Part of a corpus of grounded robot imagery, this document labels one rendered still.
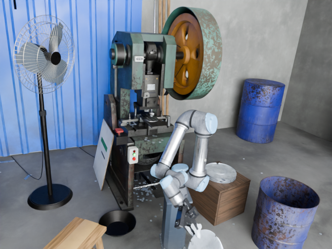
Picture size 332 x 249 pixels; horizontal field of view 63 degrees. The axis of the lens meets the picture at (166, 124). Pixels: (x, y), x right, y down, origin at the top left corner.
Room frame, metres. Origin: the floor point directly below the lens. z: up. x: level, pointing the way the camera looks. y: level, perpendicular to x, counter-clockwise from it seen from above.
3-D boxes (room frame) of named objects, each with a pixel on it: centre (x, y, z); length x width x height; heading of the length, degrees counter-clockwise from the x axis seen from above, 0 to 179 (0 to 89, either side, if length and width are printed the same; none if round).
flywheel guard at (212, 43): (2.63, -0.06, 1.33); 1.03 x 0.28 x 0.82; 28
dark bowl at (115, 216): (1.74, 0.33, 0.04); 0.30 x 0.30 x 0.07
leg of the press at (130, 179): (2.38, 0.49, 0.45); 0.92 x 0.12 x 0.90; 28
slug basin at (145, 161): (2.38, 0.19, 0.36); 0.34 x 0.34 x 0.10
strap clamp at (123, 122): (2.30, 0.34, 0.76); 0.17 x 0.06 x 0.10; 118
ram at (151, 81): (2.34, 0.17, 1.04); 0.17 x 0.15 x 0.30; 28
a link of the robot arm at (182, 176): (1.36, -0.08, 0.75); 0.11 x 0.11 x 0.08; 59
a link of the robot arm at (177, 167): (1.63, -0.12, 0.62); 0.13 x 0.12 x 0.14; 59
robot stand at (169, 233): (1.64, -0.12, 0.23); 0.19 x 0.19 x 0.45; 11
